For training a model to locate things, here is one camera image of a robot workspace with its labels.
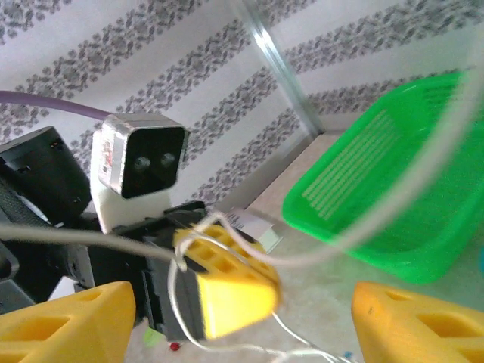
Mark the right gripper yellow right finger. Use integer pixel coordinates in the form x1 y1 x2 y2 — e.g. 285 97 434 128
351 281 484 363

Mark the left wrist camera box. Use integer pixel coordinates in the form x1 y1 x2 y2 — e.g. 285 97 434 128
92 113 189 234

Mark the book with pale cover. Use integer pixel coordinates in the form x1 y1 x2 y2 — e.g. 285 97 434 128
225 206 285 255

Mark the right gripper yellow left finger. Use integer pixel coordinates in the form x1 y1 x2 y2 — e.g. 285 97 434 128
0 281 137 363

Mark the green plastic basket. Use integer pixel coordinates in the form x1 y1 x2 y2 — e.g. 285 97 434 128
281 70 484 285

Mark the aluminium left frame post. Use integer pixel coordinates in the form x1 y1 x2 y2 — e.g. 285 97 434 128
226 0 328 139

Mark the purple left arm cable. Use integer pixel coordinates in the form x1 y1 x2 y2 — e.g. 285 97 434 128
0 89 111 119

